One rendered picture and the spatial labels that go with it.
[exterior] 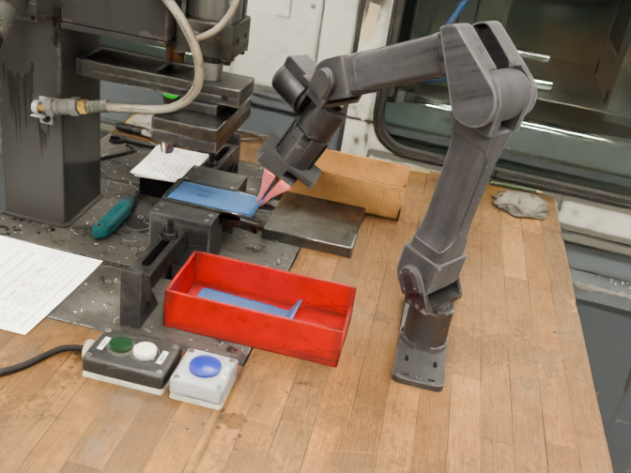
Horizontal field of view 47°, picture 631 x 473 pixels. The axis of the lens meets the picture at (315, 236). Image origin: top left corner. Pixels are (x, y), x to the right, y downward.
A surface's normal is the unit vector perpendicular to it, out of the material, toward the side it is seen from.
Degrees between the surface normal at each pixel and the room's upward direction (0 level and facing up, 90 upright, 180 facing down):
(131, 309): 90
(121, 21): 90
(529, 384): 0
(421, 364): 0
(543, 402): 0
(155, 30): 90
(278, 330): 90
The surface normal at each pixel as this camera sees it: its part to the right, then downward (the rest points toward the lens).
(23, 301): 0.13, -0.88
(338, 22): -0.26, 0.43
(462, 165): -0.70, 0.33
